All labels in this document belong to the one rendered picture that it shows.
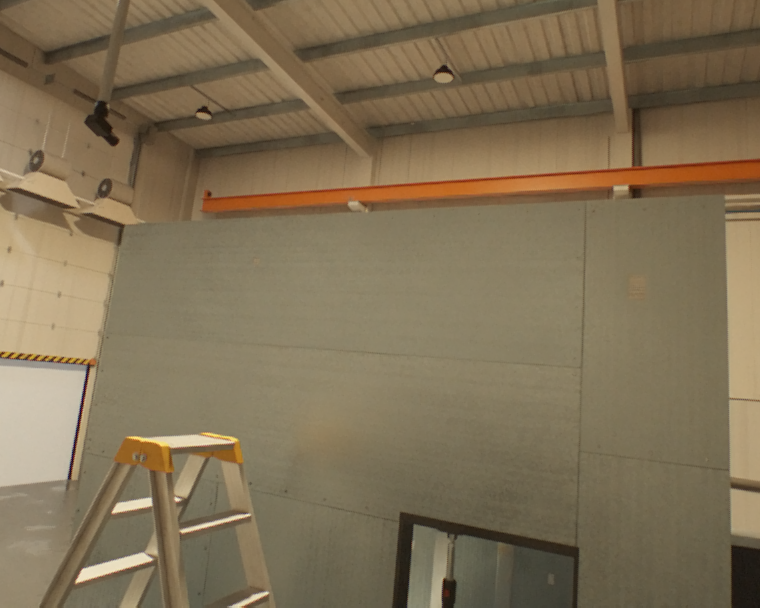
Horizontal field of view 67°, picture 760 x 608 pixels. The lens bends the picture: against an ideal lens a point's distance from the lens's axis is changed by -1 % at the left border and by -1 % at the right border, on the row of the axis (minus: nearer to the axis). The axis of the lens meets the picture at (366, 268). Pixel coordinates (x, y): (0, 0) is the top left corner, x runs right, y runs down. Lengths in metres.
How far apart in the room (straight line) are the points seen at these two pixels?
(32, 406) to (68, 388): 0.79
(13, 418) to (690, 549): 11.82
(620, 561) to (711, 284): 0.85
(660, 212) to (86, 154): 12.12
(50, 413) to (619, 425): 12.00
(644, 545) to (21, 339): 11.39
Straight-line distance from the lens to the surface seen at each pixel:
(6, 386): 12.54
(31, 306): 12.39
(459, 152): 11.92
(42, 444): 13.17
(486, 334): 2.02
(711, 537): 1.98
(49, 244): 12.57
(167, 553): 1.81
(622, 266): 1.99
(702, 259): 2.00
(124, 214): 12.67
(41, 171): 11.74
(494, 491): 2.02
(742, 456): 10.46
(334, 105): 11.51
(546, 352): 1.97
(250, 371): 2.45
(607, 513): 1.97
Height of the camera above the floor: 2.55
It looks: 11 degrees up
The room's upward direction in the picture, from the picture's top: 6 degrees clockwise
